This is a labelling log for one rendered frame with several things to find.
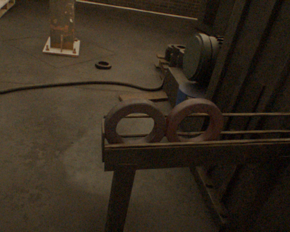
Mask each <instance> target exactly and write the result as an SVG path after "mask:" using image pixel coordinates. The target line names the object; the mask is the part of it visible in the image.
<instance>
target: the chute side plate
mask: <svg viewBox="0 0 290 232"><path fill-rule="evenodd" d="M279 156H290V142H280V143H255V144H229V145H192V146H166V147H141V148H117V149H105V150H104V171H105V172H106V171H117V168H118V164H137V168H136V170H141V169H158V168H183V167H200V166H218V165H235V164H253V163H270V162H276V160H277V158H278V157H279Z"/></svg>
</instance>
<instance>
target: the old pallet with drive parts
mask: <svg viewBox="0 0 290 232"><path fill-rule="evenodd" d="M14 4H15V0H0V18H1V17H2V16H3V15H4V14H5V13H6V12H7V11H8V10H9V9H10V8H11V7H12V6H13V5H14Z"/></svg>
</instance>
